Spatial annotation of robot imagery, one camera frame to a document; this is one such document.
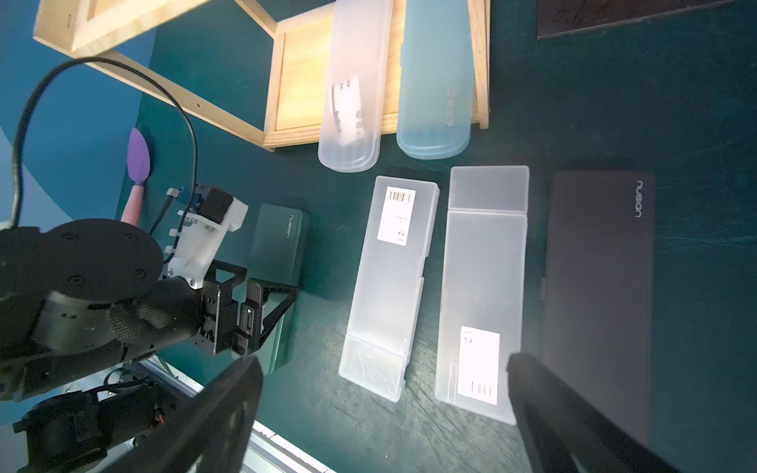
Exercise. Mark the purple toy trowel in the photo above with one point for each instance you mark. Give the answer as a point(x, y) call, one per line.
point(138, 169)

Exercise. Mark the narrow frosted pencil case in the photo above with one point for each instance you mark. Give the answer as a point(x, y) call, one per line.
point(482, 295)

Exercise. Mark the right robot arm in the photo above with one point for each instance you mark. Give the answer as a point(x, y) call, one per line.
point(73, 432)

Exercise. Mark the dark green pencil case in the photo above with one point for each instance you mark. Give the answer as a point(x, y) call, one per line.
point(277, 255)

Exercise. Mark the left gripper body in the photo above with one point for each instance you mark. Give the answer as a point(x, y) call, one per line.
point(227, 325)

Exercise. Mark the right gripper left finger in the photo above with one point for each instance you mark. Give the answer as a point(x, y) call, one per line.
point(210, 432)

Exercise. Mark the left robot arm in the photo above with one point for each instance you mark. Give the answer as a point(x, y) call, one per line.
point(91, 294)

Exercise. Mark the clear rounded pencil case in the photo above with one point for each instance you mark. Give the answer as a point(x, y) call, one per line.
point(355, 85)

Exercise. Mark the wooden two-tier shelf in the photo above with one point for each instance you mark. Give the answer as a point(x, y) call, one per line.
point(298, 67)

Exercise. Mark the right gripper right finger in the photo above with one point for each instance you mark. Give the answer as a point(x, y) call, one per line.
point(564, 433)

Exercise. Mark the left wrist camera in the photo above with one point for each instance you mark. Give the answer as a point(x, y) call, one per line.
point(208, 213)

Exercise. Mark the wide frosted pencil case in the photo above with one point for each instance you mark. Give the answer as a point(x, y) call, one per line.
point(389, 286)

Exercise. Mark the light blue pencil case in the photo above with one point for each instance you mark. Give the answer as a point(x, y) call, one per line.
point(437, 82)

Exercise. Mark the black pencil case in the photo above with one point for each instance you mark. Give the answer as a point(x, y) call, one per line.
point(598, 292)

